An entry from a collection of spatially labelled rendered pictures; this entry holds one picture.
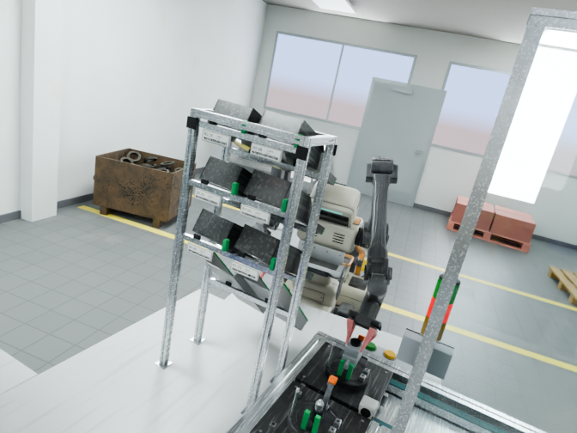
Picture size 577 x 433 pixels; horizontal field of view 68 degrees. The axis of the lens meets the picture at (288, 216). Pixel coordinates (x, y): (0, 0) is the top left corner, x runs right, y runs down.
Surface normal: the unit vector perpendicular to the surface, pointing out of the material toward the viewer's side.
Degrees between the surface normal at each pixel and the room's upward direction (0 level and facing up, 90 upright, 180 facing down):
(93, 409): 0
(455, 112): 90
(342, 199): 42
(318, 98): 90
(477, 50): 90
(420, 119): 90
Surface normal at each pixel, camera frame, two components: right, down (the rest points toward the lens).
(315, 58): -0.32, 0.22
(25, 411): 0.19, -0.94
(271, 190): -0.45, -0.28
